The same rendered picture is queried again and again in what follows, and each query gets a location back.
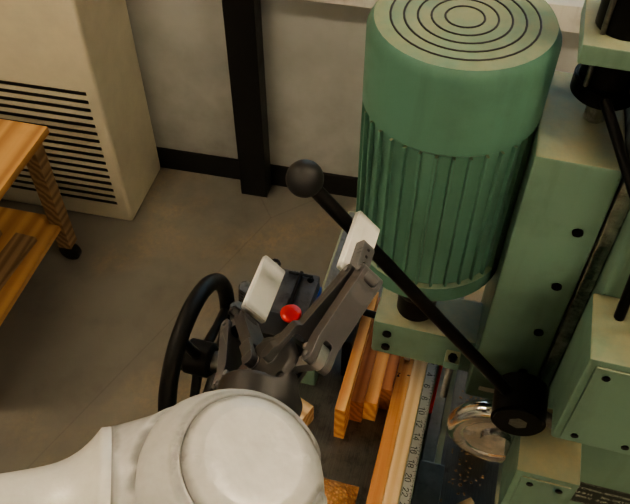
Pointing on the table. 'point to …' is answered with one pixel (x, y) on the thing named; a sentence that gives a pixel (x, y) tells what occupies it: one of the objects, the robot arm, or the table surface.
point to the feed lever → (536, 395)
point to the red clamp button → (290, 313)
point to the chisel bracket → (417, 340)
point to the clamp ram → (348, 349)
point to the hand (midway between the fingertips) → (315, 252)
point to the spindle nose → (410, 310)
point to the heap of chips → (340, 492)
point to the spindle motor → (450, 131)
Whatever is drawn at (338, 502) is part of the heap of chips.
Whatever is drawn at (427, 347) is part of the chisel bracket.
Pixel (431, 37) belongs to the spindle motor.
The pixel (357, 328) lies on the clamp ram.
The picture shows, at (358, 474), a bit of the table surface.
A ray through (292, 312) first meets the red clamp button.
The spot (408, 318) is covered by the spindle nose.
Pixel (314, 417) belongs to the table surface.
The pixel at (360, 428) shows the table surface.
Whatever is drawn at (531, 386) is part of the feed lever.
